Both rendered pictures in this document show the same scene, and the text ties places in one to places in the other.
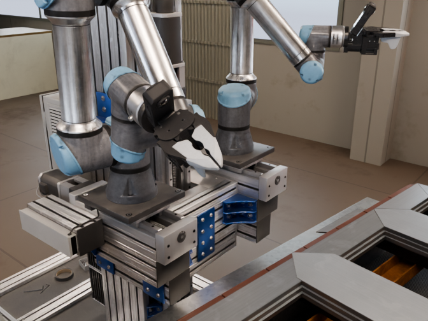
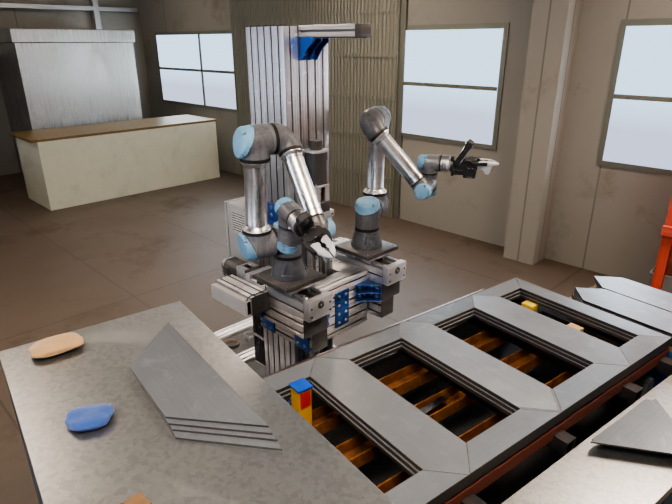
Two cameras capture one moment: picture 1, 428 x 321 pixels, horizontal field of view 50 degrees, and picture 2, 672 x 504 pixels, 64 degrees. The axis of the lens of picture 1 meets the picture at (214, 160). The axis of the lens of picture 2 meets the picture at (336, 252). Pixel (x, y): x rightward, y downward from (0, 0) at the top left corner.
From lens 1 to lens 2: 0.92 m
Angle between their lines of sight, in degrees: 5
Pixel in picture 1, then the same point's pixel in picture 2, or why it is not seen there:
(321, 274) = (416, 334)
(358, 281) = (440, 340)
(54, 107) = (235, 211)
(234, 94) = (366, 205)
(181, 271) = (321, 329)
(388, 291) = (458, 346)
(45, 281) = not seen: hidden behind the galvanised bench
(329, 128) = (486, 226)
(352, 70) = (508, 169)
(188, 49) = (349, 143)
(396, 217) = (486, 301)
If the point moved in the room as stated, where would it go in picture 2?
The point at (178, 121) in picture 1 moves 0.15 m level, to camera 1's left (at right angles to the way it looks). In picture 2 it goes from (314, 232) to (268, 230)
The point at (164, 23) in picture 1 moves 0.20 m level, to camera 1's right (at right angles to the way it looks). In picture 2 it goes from (314, 157) to (361, 158)
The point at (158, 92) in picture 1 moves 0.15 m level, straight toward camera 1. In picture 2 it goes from (303, 217) to (302, 234)
